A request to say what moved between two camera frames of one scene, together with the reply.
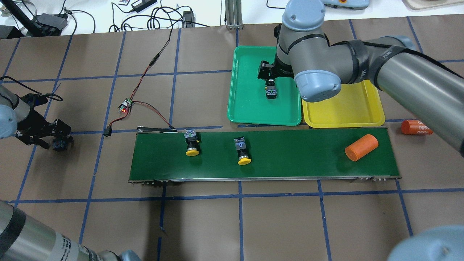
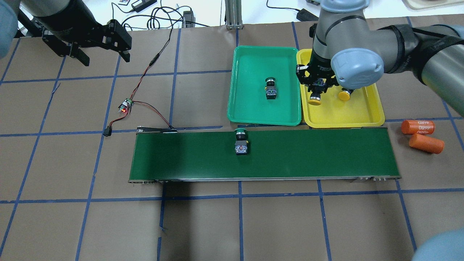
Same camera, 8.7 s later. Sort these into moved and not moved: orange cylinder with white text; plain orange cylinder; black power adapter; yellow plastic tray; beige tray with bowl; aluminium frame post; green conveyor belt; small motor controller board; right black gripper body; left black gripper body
Moved: plain orange cylinder; left black gripper body; right black gripper body
Not moved: orange cylinder with white text; black power adapter; aluminium frame post; yellow plastic tray; beige tray with bowl; green conveyor belt; small motor controller board
